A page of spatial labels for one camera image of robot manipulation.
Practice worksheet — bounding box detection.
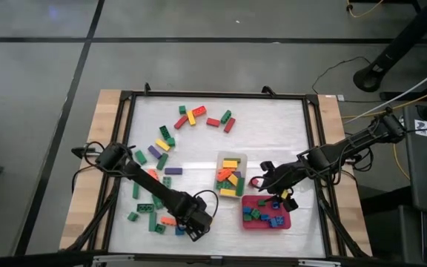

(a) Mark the black floor cable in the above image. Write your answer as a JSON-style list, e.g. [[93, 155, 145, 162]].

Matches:
[[311, 55, 372, 96]]

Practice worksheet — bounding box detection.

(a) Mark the silver bracket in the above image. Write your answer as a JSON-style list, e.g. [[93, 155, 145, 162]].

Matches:
[[92, 254, 136, 265], [297, 259, 342, 267]]

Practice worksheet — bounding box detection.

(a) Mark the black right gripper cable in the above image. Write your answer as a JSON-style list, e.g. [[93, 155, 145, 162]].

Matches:
[[248, 174, 270, 193]]

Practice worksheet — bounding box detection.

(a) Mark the black floor stand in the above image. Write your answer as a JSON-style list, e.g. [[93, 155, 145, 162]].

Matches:
[[352, 0, 427, 93]]

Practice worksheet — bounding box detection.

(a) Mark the clear plastic bin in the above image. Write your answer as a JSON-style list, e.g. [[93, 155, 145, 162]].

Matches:
[[213, 151, 248, 200]]

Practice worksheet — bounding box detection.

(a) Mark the black left base cable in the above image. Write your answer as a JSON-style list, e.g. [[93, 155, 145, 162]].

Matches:
[[70, 162, 90, 194]]

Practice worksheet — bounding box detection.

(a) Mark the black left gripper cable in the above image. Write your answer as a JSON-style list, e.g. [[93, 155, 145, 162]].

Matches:
[[193, 189, 220, 223]]

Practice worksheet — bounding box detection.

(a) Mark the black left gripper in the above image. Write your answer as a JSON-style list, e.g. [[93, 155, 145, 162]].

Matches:
[[176, 194, 214, 243]]

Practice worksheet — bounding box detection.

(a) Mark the red plastic tray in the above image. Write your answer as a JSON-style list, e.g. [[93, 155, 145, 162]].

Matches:
[[241, 194, 292, 230]]

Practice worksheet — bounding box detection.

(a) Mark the yellow cable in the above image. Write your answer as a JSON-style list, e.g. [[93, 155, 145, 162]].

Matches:
[[341, 83, 427, 119], [346, 0, 385, 19], [393, 146, 411, 181]]

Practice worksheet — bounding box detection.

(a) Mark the black table frame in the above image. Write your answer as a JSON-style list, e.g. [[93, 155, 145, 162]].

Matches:
[[59, 88, 374, 260]]

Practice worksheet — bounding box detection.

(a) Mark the dark grey desk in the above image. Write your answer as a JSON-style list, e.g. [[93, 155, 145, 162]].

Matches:
[[402, 105, 427, 267]]

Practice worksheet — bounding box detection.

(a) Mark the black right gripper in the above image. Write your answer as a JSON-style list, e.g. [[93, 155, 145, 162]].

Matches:
[[259, 165, 303, 213]]

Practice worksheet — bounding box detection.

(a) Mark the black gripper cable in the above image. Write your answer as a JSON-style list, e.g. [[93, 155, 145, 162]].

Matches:
[[193, 189, 220, 223], [248, 174, 270, 193]]

